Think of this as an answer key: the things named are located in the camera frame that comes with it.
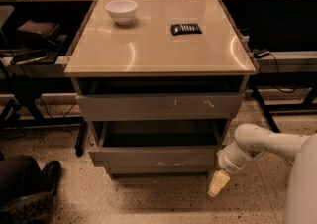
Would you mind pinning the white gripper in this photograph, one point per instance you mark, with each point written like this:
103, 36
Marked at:
227, 164

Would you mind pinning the grey drawer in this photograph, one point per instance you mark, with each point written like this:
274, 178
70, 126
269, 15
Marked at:
158, 146
162, 106

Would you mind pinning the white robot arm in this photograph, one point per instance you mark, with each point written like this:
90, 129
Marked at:
251, 142

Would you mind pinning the grey drawer cabinet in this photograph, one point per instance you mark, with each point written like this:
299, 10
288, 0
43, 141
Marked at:
146, 58

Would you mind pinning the grey top drawer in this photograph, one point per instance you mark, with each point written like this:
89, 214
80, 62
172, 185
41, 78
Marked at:
162, 106

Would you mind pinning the black power adapter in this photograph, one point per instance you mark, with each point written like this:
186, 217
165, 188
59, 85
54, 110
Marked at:
259, 53

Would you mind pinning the dark blue snack packet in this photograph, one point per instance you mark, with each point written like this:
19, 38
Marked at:
185, 29

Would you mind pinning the black boot lower left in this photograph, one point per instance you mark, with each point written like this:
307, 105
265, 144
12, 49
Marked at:
35, 208

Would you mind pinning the white ceramic bowl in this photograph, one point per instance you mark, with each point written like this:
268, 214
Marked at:
122, 12

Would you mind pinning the dark trouser leg left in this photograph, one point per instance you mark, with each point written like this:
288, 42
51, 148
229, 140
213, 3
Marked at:
19, 176

